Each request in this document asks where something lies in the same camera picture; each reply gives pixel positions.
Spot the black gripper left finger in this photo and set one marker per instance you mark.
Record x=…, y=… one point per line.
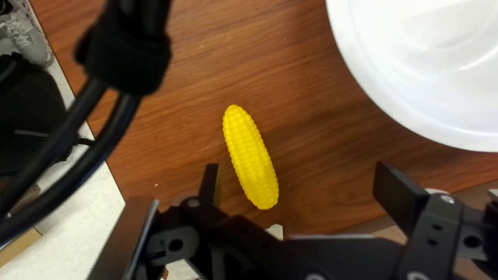
x=211, y=182

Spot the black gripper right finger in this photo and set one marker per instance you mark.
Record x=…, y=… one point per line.
x=399, y=189

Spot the yellow toy corn cob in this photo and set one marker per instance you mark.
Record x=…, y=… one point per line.
x=251, y=155

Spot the white round plate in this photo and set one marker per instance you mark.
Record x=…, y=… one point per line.
x=430, y=67

